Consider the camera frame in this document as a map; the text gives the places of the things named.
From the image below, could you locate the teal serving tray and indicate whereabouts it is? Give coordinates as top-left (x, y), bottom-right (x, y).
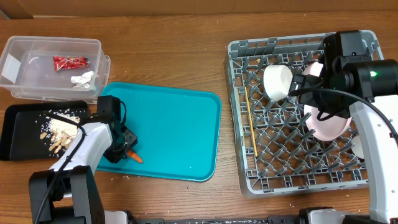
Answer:
top-left (98, 82), bottom-right (222, 182)

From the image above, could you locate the black tray bin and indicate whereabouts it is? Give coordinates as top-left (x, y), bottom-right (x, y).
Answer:
top-left (1, 101), bottom-right (90, 161)

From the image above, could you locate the white cup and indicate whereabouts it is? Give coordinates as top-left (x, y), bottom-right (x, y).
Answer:
top-left (351, 136), bottom-right (364, 159)

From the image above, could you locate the orange carrot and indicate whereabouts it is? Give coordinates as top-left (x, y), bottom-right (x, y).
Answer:
top-left (127, 150), bottom-right (143, 164)

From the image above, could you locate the grey dishwasher rack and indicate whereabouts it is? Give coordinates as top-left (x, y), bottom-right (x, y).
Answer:
top-left (225, 30), bottom-right (386, 198)

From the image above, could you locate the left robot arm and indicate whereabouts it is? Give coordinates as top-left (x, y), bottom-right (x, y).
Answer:
top-left (29, 95), bottom-right (137, 223)

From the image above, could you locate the white plate with food scraps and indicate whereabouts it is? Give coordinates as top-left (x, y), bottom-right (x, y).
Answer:
top-left (303, 105), bottom-right (352, 141)

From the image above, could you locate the clear plastic bin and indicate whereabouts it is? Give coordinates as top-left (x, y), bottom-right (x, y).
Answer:
top-left (1, 36), bottom-right (111, 103)

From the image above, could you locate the white bowl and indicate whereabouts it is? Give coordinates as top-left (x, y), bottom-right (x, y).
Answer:
top-left (263, 65), bottom-right (293, 101)
top-left (303, 62), bottom-right (324, 77)

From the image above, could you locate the red snack wrapper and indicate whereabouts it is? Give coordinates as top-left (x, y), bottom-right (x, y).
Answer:
top-left (52, 56), bottom-right (90, 72)

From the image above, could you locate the wooden chopstick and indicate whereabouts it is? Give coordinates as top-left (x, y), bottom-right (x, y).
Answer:
top-left (244, 87), bottom-right (258, 158)

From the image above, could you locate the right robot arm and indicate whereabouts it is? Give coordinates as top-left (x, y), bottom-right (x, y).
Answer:
top-left (289, 30), bottom-right (397, 223)

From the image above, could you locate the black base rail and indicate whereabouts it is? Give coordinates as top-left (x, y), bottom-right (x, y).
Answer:
top-left (129, 215), bottom-right (308, 224)

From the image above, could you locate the white tissue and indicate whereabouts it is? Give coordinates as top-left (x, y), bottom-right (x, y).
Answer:
top-left (70, 71), bottom-right (95, 89)

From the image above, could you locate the rice and peanut scraps pile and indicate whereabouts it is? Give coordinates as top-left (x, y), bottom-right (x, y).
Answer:
top-left (39, 115), bottom-right (78, 157)

